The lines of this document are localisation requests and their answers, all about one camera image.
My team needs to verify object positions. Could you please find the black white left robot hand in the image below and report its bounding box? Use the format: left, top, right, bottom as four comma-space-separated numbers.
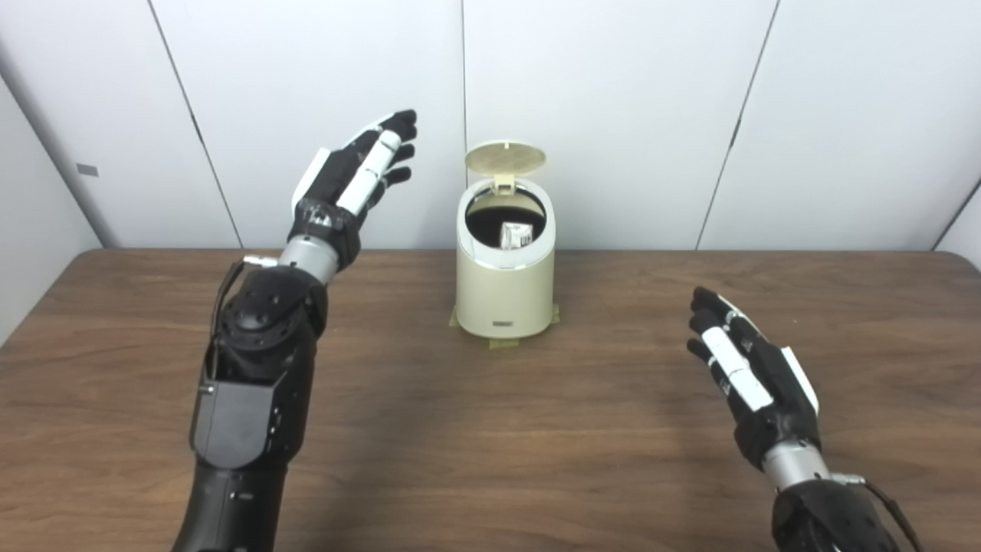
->
287, 110, 418, 271

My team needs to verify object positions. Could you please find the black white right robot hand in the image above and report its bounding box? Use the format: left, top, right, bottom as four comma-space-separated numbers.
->
686, 286, 822, 472

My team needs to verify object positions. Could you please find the cream round bin lid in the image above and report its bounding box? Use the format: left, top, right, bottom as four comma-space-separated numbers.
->
465, 140, 547, 191

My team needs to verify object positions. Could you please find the cream-colored bin body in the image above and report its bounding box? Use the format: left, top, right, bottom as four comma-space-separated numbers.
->
456, 178, 556, 339

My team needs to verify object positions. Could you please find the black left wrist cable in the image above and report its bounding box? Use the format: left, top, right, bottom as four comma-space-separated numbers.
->
211, 255, 278, 361

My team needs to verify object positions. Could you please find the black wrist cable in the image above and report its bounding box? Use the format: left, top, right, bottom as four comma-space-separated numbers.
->
211, 255, 278, 361
832, 473, 924, 552

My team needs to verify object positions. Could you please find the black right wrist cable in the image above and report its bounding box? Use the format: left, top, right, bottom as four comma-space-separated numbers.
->
832, 473, 924, 552

